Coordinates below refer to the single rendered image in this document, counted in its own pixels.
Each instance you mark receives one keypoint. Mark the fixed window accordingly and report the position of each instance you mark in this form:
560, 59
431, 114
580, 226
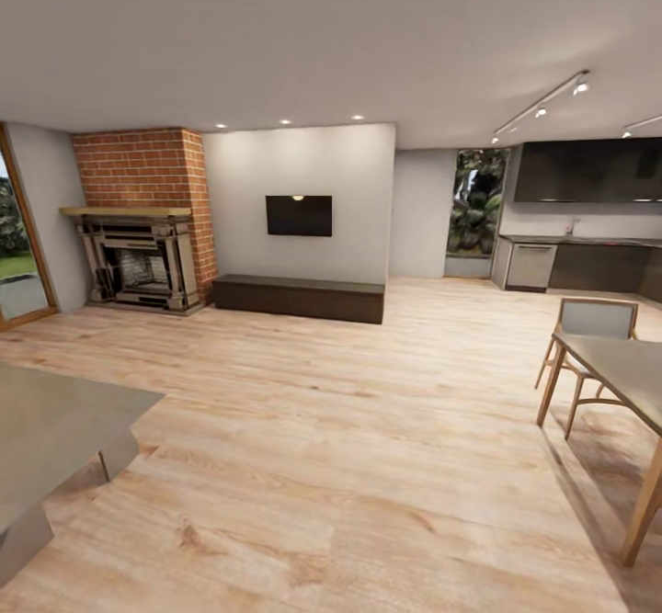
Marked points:
481, 180

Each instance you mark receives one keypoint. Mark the breakfast table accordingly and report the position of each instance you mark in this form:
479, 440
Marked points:
632, 370

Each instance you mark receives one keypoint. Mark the dishwasher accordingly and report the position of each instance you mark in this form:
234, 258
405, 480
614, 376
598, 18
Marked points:
530, 266

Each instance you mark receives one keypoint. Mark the coffee table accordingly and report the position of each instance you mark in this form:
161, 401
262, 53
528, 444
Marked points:
50, 426

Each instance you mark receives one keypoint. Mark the wall mounted tv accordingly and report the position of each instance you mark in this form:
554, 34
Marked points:
299, 215

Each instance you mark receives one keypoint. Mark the cabinet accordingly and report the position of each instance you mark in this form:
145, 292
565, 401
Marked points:
560, 171
349, 301
636, 174

